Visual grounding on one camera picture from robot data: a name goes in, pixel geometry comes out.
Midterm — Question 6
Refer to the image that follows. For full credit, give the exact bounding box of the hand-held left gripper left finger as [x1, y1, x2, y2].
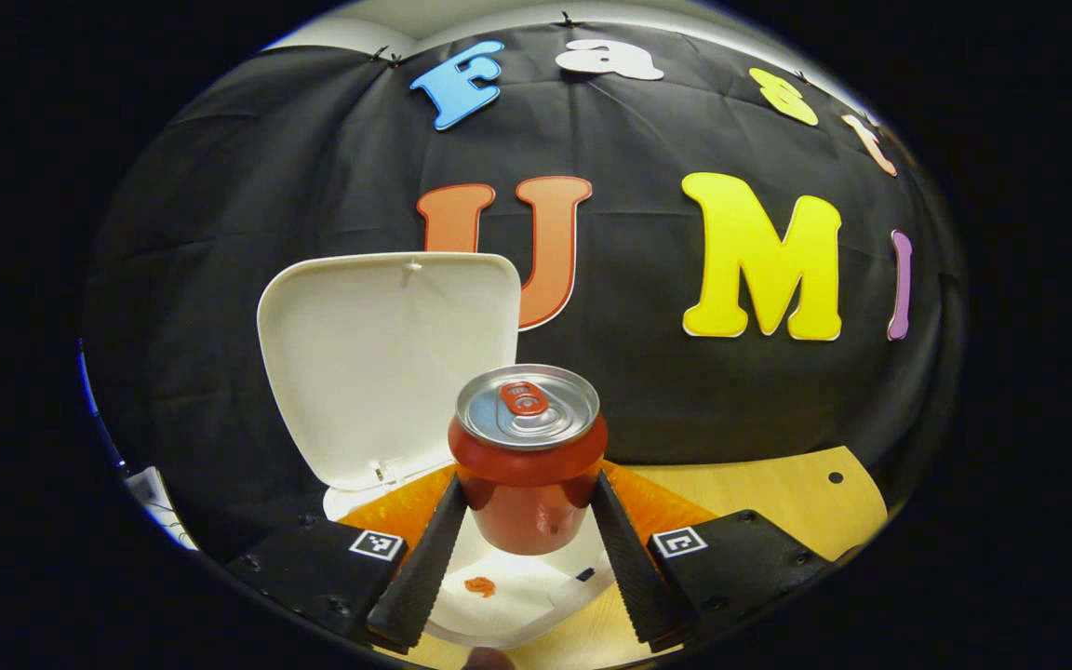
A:
[227, 470, 470, 652]

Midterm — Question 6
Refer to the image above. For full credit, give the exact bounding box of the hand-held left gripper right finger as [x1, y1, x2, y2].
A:
[590, 470, 839, 650]

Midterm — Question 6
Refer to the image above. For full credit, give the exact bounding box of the red pop can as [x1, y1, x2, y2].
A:
[448, 363, 610, 556]

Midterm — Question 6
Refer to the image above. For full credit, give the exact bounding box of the white desktop garbage bin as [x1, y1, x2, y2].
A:
[257, 251, 621, 650]

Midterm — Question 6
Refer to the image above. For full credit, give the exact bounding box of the wooden desktop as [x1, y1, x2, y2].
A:
[396, 445, 889, 670]

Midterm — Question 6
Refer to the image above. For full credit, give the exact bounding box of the white side desk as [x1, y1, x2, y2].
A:
[125, 465, 197, 550]

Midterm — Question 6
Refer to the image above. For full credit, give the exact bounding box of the black backdrop cloth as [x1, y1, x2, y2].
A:
[80, 19, 965, 559]

